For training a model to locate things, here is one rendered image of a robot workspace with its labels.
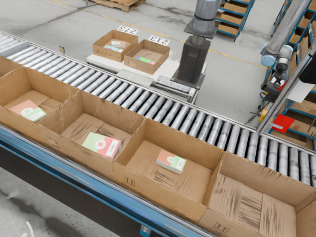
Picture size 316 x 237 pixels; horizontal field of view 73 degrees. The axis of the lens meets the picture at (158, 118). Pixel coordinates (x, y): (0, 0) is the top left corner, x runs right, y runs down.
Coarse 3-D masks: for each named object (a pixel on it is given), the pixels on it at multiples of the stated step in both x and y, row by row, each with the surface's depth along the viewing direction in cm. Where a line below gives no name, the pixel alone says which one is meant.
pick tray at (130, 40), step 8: (112, 32) 216; (120, 32) 215; (104, 40) 206; (112, 40) 217; (120, 40) 219; (128, 40) 217; (136, 40) 209; (96, 48) 190; (104, 48) 187; (120, 48) 207; (128, 48) 197; (104, 56) 193; (112, 56) 190; (120, 56) 187
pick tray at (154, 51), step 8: (144, 40) 209; (136, 48) 200; (144, 48) 213; (152, 48) 211; (160, 48) 207; (168, 48) 203; (128, 56) 181; (136, 56) 200; (144, 56) 202; (152, 56) 204; (160, 56) 206; (168, 56) 208; (128, 64) 187; (136, 64) 183; (144, 64) 180; (152, 64) 176; (160, 64) 193; (152, 72) 182
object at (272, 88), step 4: (264, 84) 131; (268, 84) 131; (272, 84) 131; (276, 84) 132; (264, 88) 132; (268, 88) 131; (272, 88) 130; (276, 88) 130; (268, 92) 133; (272, 92) 131; (276, 92) 130; (268, 96) 136; (272, 96) 134; (276, 96) 132
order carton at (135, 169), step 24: (144, 120) 102; (144, 144) 112; (168, 144) 109; (192, 144) 101; (120, 168) 85; (144, 168) 102; (192, 168) 105; (216, 168) 95; (144, 192) 88; (168, 192) 80; (192, 192) 96; (192, 216) 84
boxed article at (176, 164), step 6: (162, 150) 106; (162, 156) 104; (168, 156) 105; (174, 156) 105; (156, 162) 104; (162, 162) 102; (168, 162) 102; (174, 162) 102; (180, 162) 103; (168, 168) 103; (174, 168) 101; (180, 168) 100
